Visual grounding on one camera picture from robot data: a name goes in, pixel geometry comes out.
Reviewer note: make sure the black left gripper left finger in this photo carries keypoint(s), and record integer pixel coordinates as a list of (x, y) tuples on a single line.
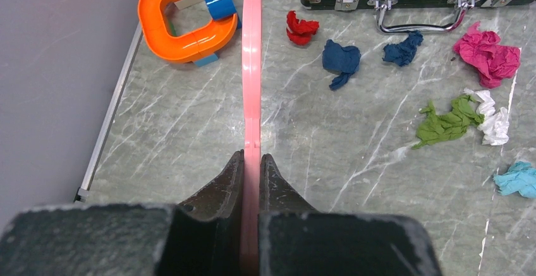
[(199, 236)]

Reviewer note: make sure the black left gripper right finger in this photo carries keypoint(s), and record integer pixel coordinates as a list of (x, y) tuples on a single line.
[(297, 239)]

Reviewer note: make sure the pink hand brush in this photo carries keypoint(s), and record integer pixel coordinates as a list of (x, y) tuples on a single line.
[(251, 53)]

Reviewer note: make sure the green paper scrap left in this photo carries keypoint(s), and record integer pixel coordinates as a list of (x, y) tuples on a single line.
[(453, 125)]

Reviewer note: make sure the dark blue scrap far left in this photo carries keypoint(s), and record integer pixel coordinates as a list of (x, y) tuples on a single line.
[(345, 60)]

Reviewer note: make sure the orange horseshoe toy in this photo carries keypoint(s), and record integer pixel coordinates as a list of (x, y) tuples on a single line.
[(188, 47)]

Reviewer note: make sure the red paper scrap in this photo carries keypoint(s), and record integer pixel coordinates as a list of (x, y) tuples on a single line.
[(300, 32)]

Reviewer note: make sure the dark blue scrap by case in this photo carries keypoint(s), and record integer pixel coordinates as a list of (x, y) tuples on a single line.
[(403, 53)]

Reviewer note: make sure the white paper scrap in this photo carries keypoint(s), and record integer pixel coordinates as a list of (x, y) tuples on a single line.
[(496, 122)]

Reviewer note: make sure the light blue scrap on brush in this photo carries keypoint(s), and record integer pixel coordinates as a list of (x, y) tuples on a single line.
[(519, 178)]

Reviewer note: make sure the pink paper scrap by case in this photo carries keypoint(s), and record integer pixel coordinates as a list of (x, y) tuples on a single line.
[(493, 61)]

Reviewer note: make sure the aluminium frame rail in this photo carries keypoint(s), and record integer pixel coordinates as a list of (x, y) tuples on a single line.
[(83, 191)]

